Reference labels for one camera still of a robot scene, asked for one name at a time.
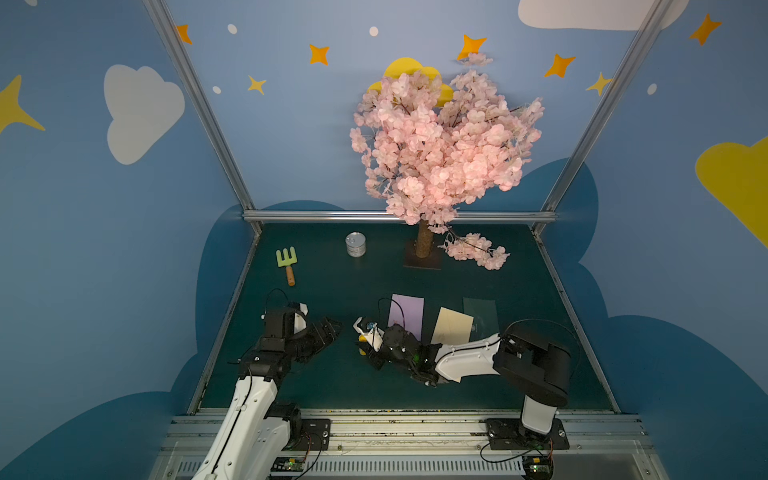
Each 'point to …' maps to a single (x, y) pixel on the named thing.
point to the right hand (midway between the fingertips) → (367, 337)
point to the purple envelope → (407, 311)
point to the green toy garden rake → (287, 260)
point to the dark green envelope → (484, 314)
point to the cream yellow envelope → (452, 327)
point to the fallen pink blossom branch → (473, 246)
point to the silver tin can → (356, 244)
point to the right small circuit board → (538, 467)
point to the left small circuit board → (288, 464)
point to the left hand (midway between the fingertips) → (334, 329)
